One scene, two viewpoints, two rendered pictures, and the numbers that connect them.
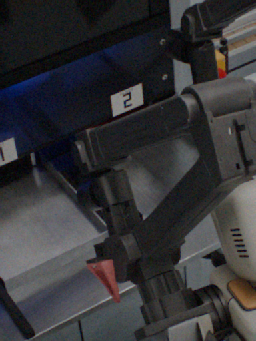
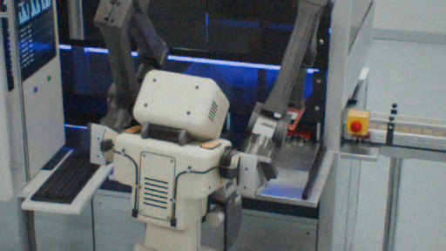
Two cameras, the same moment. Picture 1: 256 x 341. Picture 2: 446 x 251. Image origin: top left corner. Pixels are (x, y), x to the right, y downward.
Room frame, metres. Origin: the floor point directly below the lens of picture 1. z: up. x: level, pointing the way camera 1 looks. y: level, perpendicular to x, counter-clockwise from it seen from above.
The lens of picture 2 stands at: (-0.43, -1.71, 2.08)
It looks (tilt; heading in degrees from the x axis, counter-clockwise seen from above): 22 degrees down; 43
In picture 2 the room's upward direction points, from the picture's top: 1 degrees clockwise
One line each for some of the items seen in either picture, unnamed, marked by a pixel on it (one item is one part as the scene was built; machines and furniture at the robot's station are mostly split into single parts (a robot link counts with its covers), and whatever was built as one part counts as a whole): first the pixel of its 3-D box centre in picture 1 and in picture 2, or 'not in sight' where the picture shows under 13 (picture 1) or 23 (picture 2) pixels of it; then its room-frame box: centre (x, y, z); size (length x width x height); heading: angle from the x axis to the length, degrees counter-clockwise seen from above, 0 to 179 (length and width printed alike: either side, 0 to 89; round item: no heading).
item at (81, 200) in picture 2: not in sight; (63, 179); (1.12, 0.49, 0.79); 0.45 x 0.28 x 0.03; 32
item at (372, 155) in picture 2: not in sight; (361, 150); (1.92, -0.21, 0.87); 0.14 x 0.13 x 0.02; 28
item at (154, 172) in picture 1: (151, 158); (280, 151); (1.65, -0.05, 0.90); 0.34 x 0.26 x 0.04; 28
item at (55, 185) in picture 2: not in sight; (71, 173); (1.13, 0.46, 0.82); 0.40 x 0.14 x 0.02; 32
